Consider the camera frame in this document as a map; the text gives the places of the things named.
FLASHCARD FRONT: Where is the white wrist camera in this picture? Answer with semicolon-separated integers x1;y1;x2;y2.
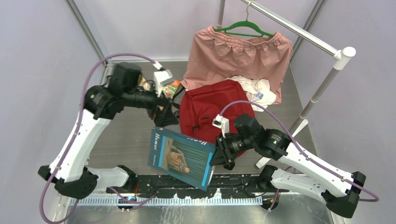
154;69;175;97
212;114;229;138

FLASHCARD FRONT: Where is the silver white clothes rack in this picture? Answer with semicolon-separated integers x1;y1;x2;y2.
216;0;357;169

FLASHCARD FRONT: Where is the teal Humor book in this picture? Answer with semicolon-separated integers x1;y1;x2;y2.
148;127;216;189

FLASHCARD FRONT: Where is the white crumpled cloth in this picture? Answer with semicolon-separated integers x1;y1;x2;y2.
228;76;276;108

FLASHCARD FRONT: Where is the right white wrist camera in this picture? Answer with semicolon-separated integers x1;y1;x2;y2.
212;114;229;138

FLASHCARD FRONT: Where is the green clothes hanger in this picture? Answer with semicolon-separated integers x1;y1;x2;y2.
214;0;274;37

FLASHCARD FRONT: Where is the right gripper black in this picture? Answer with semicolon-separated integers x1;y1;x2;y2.
210;131;256;166

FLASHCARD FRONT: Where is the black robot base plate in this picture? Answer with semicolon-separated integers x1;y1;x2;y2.
114;174;276;199

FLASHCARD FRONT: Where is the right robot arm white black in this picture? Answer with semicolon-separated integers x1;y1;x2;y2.
210;114;366;218

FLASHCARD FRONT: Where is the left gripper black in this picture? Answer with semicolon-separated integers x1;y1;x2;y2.
124;83;180;127

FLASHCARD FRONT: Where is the orange treehouse book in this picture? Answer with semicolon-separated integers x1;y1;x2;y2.
162;80;180;98

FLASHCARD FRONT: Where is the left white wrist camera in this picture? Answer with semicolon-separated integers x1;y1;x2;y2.
154;69;175;97

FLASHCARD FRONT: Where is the pink skirt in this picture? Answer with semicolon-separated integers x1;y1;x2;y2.
181;26;293;104

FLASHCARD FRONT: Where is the green treehouse book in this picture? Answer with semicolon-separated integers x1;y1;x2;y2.
139;76;152;91

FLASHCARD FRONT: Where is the red backpack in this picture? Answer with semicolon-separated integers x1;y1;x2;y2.
179;79;248;144

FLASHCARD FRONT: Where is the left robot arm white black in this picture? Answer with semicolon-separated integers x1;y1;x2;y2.
38;62;178;199

